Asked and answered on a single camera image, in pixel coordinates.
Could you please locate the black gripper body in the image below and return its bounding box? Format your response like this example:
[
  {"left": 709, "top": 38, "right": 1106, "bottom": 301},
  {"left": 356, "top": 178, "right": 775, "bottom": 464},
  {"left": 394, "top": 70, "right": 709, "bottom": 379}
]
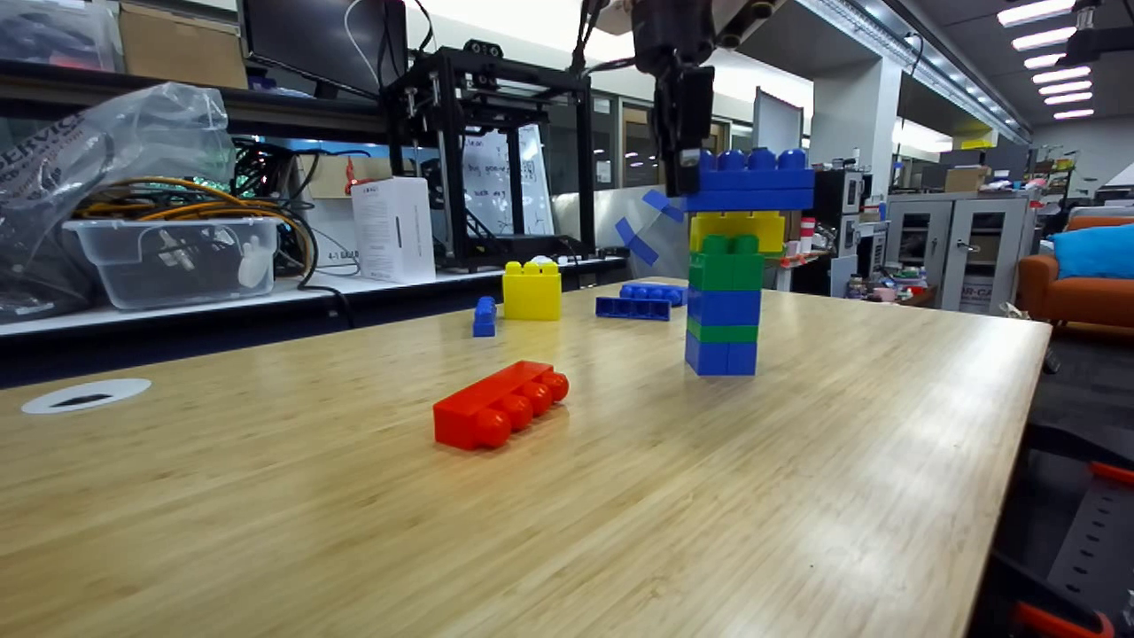
[{"left": 627, "top": 0, "right": 724, "bottom": 78}]

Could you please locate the tall green toy block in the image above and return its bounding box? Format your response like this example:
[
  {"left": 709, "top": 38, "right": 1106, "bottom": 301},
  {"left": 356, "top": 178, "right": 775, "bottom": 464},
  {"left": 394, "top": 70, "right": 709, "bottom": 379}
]
[{"left": 683, "top": 229, "right": 769, "bottom": 295}]

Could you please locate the blue square toy block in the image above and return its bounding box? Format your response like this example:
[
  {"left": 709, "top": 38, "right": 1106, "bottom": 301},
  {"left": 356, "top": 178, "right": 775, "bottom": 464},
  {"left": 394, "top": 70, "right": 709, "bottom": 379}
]
[
  {"left": 683, "top": 335, "right": 761, "bottom": 379},
  {"left": 683, "top": 282, "right": 765, "bottom": 331}
]

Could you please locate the thin green toy block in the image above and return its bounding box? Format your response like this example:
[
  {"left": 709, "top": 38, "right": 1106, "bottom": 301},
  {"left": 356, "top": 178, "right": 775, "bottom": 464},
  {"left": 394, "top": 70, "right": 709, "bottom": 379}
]
[{"left": 683, "top": 316, "right": 765, "bottom": 351}]

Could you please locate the yellow tall two-stud block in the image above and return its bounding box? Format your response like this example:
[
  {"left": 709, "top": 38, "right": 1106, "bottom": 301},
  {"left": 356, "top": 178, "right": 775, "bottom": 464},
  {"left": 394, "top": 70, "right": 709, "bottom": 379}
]
[{"left": 501, "top": 254, "right": 568, "bottom": 327}]

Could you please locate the clear panel with blue tape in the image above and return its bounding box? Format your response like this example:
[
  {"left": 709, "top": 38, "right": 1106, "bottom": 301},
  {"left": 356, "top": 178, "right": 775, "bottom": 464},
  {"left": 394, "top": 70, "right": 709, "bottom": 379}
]
[{"left": 612, "top": 185, "right": 695, "bottom": 282}]

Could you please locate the blue wide six-stud block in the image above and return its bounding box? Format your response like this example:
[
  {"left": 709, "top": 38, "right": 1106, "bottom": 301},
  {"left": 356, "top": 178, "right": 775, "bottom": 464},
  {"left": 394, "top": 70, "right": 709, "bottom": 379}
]
[{"left": 615, "top": 281, "right": 690, "bottom": 312}]

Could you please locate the black machine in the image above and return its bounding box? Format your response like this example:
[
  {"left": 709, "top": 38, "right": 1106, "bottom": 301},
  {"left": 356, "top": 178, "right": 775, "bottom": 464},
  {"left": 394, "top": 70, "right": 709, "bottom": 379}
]
[{"left": 813, "top": 165, "right": 875, "bottom": 235}]

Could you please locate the grey double-door cabinet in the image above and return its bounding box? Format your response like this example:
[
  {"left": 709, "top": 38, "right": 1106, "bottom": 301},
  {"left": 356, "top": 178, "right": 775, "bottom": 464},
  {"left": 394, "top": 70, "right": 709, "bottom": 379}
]
[{"left": 884, "top": 191, "right": 1034, "bottom": 316}]

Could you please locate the white cardboard box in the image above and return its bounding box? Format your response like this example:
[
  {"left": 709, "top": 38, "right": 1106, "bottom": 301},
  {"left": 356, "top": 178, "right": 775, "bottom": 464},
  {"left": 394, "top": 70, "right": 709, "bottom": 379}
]
[{"left": 348, "top": 175, "right": 438, "bottom": 287}]

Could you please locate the red eight-stud toy block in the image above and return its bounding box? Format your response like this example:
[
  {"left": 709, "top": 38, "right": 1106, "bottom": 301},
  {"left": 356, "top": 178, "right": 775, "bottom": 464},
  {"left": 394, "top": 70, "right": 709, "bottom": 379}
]
[{"left": 433, "top": 359, "right": 574, "bottom": 452}]

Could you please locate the black monitor screen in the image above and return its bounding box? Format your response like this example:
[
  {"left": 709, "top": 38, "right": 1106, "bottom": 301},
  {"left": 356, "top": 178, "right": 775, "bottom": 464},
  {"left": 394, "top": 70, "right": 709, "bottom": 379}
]
[{"left": 242, "top": 0, "right": 410, "bottom": 103}]

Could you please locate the dark shelf board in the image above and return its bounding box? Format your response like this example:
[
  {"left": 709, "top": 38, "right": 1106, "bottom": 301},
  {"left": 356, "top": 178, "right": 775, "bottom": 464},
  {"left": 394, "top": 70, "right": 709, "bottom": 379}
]
[{"left": 0, "top": 59, "right": 402, "bottom": 137}]

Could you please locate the orange sofa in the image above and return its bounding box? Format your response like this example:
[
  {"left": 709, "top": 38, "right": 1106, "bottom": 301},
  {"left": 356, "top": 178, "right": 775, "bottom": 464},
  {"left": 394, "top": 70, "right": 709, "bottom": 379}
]
[{"left": 1018, "top": 209, "right": 1134, "bottom": 339}]

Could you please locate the blue cushion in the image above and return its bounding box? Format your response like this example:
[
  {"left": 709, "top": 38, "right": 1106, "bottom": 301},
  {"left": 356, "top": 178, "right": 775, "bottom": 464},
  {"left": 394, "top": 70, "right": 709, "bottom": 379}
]
[{"left": 1044, "top": 224, "right": 1134, "bottom": 282}]

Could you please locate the clear plastic storage bin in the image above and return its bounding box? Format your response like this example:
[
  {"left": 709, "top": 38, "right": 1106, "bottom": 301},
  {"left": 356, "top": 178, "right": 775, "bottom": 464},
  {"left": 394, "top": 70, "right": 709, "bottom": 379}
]
[{"left": 63, "top": 214, "right": 283, "bottom": 316}]

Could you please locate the clear plastic bag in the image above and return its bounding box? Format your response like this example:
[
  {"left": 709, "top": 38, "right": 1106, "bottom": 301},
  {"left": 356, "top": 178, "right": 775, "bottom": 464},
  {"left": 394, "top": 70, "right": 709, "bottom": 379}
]
[{"left": 0, "top": 81, "right": 242, "bottom": 321}]

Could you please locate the black chair red trim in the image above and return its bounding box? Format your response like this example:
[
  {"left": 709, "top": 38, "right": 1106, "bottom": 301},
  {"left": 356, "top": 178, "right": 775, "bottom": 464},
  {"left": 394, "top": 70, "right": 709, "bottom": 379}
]
[{"left": 969, "top": 452, "right": 1134, "bottom": 638}]

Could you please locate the orange cable coil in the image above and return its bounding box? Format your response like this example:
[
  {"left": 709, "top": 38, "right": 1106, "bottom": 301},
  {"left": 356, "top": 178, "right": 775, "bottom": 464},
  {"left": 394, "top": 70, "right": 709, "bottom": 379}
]
[{"left": 72, "top": 175, "right": 275, "bottom": 225}]

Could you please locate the white table cable grommet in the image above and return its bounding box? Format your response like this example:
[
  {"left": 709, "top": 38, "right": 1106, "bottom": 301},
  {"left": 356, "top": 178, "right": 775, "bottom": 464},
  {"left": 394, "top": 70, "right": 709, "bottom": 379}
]
[{"left": 19, "top": 377, "right": 155, "bottom": 423}]

